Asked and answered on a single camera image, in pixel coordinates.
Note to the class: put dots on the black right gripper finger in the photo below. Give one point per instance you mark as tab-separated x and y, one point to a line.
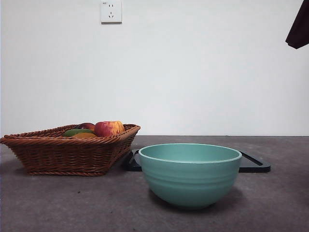
299	29

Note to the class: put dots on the red yellow apple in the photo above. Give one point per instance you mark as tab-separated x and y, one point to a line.
108	129

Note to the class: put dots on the black rectangular tray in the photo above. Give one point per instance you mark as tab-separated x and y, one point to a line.
253	166

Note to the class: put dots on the dark purple plum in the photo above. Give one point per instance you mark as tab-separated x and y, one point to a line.
87	125

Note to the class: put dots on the brown yellow kiwifruit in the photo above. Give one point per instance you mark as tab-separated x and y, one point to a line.
84	135

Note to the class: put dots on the teal ribbed bowl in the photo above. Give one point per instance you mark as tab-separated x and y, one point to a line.
190	183

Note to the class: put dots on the brown wicker basket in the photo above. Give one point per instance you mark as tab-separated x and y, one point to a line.
67	157

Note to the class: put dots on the white wall socket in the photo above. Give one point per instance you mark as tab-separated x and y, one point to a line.
111	12

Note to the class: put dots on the green avocado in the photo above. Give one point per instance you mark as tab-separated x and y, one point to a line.
77	131

